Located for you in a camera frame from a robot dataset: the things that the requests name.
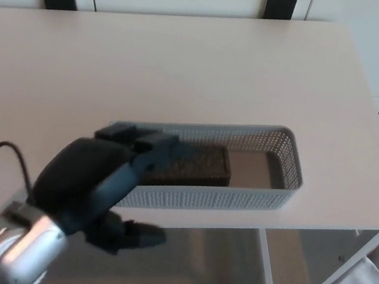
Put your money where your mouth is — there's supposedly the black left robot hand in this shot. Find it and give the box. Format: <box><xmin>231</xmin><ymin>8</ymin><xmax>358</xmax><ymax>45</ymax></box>
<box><xmin>25</xmin><ymin>111</ymin><xmax>183</xmax><ymax>263</ymax></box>

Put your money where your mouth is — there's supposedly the dark brown whiteboard eraser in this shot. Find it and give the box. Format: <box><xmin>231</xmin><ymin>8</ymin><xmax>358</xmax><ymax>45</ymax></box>
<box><xmin>141</xmin><ymin>136</ymin><xmax>236</xmax><ymax>196</ymax></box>

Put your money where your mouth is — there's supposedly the grey perforated plastic basket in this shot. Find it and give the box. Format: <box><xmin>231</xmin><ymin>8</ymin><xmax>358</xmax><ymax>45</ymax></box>
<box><xmin>97</xmin><ymin>101</ymin><xmax>311</xmax><ymax>233</ymax></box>

